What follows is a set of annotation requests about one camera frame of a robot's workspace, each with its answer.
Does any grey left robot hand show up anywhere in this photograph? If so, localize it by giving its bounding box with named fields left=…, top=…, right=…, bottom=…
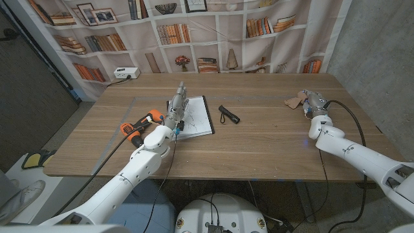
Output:
left=164, top=81, right=190, bottom=130

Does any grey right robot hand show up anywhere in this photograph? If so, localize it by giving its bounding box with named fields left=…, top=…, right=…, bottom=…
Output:
left=302, top=89, right=330, bottom=119

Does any beige nylon stocking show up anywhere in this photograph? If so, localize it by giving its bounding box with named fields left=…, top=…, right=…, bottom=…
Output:
left=283, top=91, right=308, bottom=110

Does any black flashlight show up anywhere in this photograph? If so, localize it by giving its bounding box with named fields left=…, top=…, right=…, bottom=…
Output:
left=218, top=104, right=241, bottom=125

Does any orange black power drill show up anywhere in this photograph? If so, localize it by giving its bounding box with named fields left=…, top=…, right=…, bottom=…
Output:
left=120, top=109, right=166, bottom=148

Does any white power strip box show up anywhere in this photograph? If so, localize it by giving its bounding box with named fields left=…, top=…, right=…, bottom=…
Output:
left=113, top=67, right=141, bottom=80

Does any printed bookshelf backdrop cloth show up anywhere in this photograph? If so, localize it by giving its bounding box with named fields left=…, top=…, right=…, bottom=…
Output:
left=5, top=0, right=353, bottom=101

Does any grey table leg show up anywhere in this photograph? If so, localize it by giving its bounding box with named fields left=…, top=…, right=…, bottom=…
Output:
left=294, top=181, right=316, bottom=224

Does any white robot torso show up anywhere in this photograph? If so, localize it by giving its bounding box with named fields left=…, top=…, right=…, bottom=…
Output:
left=174, top=193, right=268, bottom=233

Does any black power adapter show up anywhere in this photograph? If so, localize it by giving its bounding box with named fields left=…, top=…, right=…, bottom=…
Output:
left=268, top=218, right=295, bottom=233

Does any yellow black foot pedal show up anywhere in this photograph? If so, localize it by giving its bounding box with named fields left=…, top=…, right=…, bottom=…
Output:
left=41, top=149, right=58, bottom=168
left=21, top=149, right=43, bottom=170

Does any white sneaker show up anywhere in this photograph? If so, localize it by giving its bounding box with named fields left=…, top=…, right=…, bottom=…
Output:
left=0, top=179, right=47, bottom=224

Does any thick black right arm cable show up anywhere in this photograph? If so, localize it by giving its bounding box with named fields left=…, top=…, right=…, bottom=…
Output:
left=325, top=100, right=368, bottom=233

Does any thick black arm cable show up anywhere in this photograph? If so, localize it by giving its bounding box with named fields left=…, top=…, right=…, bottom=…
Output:
left=325, top=100, right=368, bottom=233
left=51, top=122, right=155, bottom=217

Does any black power strip cable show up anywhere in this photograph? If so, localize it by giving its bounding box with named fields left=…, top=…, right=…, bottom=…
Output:
left=106, top=74, right=132, bottom=87

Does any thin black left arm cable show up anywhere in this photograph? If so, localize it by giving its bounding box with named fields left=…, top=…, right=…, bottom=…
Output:
left=142, top=134, right=178, bottom=233

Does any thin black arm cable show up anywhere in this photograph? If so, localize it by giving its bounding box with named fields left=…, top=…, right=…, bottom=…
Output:
left=142, top=134, right=178, bottom=233
left=290, top=150, right=329, bottom=227

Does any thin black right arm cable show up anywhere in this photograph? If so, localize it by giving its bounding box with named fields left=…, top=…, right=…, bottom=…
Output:
left=290, top=150, right=329, bottom=227

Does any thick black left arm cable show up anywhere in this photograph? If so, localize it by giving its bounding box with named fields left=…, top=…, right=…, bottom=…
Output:
left=51, top=122, right=155, bottom=217

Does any thin black torso cable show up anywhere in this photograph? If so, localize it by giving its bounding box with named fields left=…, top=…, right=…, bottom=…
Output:
left=193, top=193, right=221, bottom=226

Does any dark perforated wall panel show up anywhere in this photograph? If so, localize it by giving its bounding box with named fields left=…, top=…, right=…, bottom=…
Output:
left=0, top=6, right=82, bottom=172

